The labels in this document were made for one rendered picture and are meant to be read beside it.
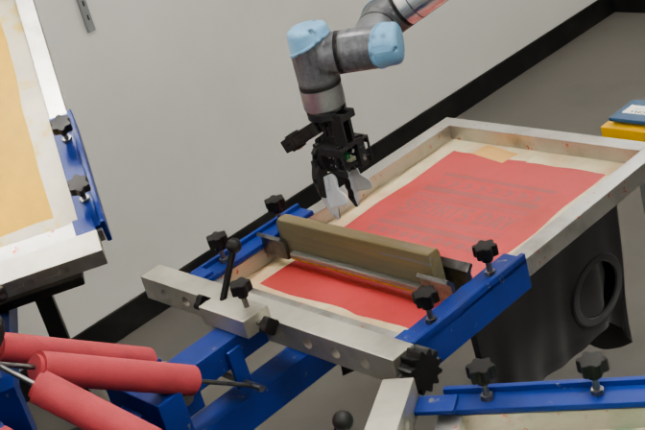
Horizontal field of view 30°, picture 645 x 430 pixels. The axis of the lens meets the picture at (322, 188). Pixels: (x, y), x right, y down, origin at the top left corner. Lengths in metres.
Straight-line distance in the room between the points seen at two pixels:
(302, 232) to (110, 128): 2.03
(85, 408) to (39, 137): 0.99
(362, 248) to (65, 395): 0.71
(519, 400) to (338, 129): 0.60
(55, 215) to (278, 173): 2.39
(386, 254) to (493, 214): 0.32
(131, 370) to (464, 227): 0.81
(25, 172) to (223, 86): 2.09
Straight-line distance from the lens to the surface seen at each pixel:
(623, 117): 2.70
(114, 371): 1.86
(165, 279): 2.33
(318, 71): 2.06
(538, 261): 2.20
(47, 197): 2.50
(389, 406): 1.78
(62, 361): 1.81
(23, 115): 2.65
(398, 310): 2.17
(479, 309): 2.07
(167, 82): 4.40
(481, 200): 2.49
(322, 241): 2.30
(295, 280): 2.36
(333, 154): 2.11
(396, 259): 2.16
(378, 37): 2.03
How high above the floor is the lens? 2.04
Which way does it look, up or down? 24 degrees down
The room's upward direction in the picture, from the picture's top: 16 degrees counter-clockwise
